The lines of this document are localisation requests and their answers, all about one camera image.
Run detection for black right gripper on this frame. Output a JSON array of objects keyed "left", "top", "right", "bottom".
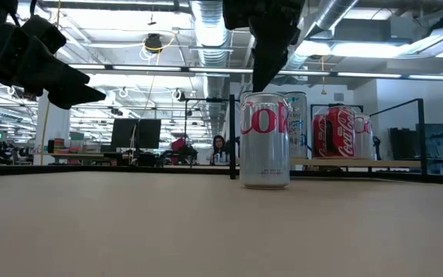
[{"left": 222, "top": 0, "right": 307, "bottom": 93}]

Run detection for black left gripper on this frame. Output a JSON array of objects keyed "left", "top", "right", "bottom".
[{"left": 0, "top": 15, "right": 108, "bottom": 111}]

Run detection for white Celsius Arctic Vibe can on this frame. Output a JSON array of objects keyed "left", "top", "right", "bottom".
[{"left": 282, "top": 91, "right": 308, "bottom": 159}]

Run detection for red Coca-Cola can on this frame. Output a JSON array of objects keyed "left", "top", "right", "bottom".
[
  {"left": 324, "top": 105, "right": 357, "bottom": 159},
  {"left": 311, "top": 113, "right": 328, "bottom": 159}
]

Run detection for silver Diet Coke can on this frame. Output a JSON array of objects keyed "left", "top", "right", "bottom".
[
  {"left": 238, "top": 92, "right": 292, "bottom": 190},
  {"left": 353, "top": 112, "right": 375, "bottom": 160}
]

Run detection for white pillar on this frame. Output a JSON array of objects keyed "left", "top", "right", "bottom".
[{"left": 36, "top": 92, "right": 72, "bottom": 166}]

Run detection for ceiling light strip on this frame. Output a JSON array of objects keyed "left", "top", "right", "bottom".
[{"left": 67, "top": 63, "right": 443, "bottom": 82}]

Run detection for colourful stacked items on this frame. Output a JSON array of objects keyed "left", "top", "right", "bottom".
[{"left": 47, "top": 137, "right": 86, "bottom": 155}]

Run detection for wooden background table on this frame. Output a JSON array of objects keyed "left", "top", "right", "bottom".
[{"left": 32, "top": 152, "right": 130, "bottom": 160}]

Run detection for black double monitor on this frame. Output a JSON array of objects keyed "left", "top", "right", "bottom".
[{"left": 109, "top": 118, "right": 162, "bottom": 151}]

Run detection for black ceiling-hung device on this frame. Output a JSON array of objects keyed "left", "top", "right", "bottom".
[{"left": 143, "top": 33, "right": 164, "bottom": 54}]

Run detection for person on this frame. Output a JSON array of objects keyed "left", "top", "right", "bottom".
[{"left": 208, "top": 134, "right": 231, "bottom": 165}]

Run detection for red chair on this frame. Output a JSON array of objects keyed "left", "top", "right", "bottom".
[{"left": 167, "top": 137, "right": 198, "bottom": 165}]

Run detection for black panel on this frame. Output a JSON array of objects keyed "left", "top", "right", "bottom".
[{"left": 388, "top": 126, "right": 418, "bottom": 161}]

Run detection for yellow cable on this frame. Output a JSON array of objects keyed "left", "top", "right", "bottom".
[{"left": 40, "top": 0, "right": 62, "bottom": 165}]

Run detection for silver ribbed ceiling duct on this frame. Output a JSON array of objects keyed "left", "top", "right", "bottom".
[
  {"left": 281, "top": 0, "right": 361, "bottom": 72},
  {"left": 188, "top": 0, "right": 231, "bottom": 135}
]

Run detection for thin black frame stand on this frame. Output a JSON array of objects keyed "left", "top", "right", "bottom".
[{"left": 183, "top": 96, "right": 232, "bottom": 167}]

